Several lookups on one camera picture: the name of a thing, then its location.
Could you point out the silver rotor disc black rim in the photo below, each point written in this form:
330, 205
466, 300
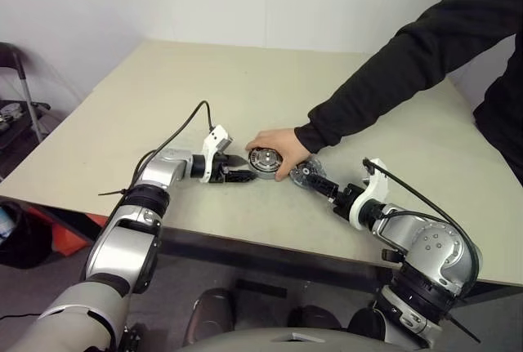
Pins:
265, 160

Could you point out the dark rounded robot knee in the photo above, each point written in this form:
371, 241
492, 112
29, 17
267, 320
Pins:
314, 317
212, 313

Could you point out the black table frame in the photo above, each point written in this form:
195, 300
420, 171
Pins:
245, 254

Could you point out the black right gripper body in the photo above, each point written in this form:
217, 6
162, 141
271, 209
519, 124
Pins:
344, 201

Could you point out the person's black clothed torso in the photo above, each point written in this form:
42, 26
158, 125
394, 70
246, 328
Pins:
506, 123

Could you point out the person's bare hand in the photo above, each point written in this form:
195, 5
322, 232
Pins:
286, 143

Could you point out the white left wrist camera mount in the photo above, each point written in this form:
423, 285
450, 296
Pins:
214, 139

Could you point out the grey robot torso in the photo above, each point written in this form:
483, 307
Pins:
278, 339

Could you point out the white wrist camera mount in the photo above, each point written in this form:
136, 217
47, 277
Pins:
214, 139
374, 192

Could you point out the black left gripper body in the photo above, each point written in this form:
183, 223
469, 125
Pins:
219, 170

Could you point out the black chair with metal leg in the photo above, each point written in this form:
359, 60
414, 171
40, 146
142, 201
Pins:
26, 86

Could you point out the grey round motor lid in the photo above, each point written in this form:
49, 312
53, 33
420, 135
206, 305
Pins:
302, 170

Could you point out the black zip tie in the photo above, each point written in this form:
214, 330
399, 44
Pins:
466, 329
112, 192

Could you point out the black bag under table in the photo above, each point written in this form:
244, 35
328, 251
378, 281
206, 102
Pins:
28, 241

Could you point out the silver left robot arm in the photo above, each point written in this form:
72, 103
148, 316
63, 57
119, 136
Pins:
126, 241

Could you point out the orange box under table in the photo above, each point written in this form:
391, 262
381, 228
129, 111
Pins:
69, 237

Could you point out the person's black sleeved forearm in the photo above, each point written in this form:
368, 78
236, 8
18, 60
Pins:
388, 74

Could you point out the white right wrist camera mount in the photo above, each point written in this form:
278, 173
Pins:
374, 192

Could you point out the round motor housing copper windings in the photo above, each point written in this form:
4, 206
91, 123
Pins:
261, 175

